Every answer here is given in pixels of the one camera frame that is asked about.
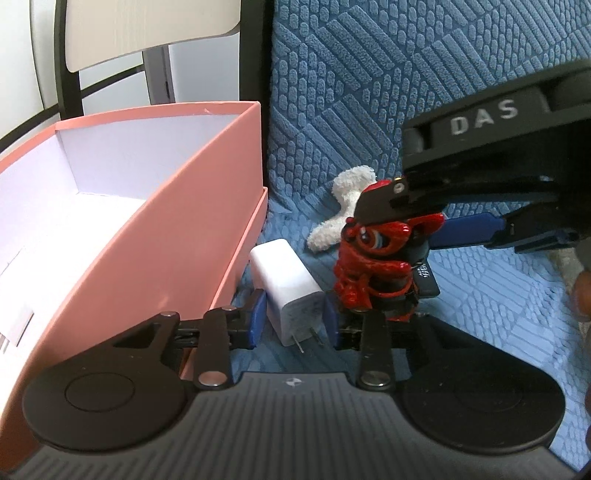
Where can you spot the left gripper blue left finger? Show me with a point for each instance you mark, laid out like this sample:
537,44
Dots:
245,324

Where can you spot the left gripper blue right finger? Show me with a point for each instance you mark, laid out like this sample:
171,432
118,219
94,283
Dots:
344,327

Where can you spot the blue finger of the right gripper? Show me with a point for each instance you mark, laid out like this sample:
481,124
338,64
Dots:
495,232

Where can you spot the white USB wall charger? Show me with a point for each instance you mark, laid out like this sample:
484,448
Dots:
294,300

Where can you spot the red lion dance figurine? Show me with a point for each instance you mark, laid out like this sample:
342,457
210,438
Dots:
376,264

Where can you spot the black cylindrical stick with print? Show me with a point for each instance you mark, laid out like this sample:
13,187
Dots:
426,285

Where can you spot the pink cardboard box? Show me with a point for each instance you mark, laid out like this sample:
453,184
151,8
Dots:
110,218

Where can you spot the blue textured sofa cover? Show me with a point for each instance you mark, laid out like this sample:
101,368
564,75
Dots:
497,362

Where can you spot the beige chair with black frame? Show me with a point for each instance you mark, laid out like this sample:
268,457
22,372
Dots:
64,59

